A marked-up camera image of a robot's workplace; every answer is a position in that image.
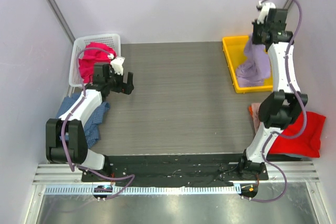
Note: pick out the purple t shirt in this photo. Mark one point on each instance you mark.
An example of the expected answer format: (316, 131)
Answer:
(256, 68)

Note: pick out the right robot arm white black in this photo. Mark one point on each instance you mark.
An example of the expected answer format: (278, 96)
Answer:
(286, 102)

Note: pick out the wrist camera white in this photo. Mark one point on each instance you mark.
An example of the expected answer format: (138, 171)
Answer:
(116, 63)
(263, 8)

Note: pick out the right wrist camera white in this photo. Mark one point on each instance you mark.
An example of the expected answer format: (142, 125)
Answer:
(263, 8)

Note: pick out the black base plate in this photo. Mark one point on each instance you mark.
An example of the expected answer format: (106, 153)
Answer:
(185, 169)

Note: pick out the peach folded shirt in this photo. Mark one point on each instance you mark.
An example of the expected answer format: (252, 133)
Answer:
(254, 113)

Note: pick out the yellow plastic tray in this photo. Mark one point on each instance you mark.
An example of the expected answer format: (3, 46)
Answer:
(233, 48)

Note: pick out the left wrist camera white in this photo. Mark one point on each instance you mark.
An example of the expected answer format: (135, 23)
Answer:
(116, 63)

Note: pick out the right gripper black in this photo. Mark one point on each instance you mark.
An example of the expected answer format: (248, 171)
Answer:
(259, 35)

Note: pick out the pink crumpled shirt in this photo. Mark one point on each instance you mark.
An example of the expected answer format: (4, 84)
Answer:
(97, 53)

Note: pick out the red folded shirt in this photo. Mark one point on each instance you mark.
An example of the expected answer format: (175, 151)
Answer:
(307, 144)

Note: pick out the blue checkered shirt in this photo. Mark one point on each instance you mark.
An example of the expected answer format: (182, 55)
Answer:
(91, 127)

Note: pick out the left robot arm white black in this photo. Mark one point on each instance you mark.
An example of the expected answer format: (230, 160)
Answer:
(65, 136)

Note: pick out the white plastic basket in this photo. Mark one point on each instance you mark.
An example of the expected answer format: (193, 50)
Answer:
(110, 40)

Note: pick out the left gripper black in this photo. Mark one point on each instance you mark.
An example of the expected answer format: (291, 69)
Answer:
(122, 84)

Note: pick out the white slotted cable duct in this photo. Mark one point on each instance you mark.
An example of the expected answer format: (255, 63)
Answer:
(95, 189)

